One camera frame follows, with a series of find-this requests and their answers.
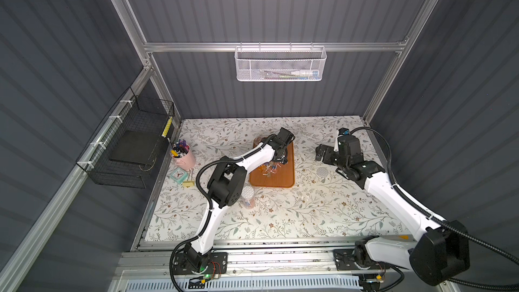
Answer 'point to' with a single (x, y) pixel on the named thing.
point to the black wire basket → (121, 153)
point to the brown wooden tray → (284, 178)
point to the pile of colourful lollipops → (268, 167)
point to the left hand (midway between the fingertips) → (267, 140)
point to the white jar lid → (322, 172)
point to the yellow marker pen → (167, 127)
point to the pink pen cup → (187, 162)
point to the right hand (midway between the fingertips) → (329, 150)
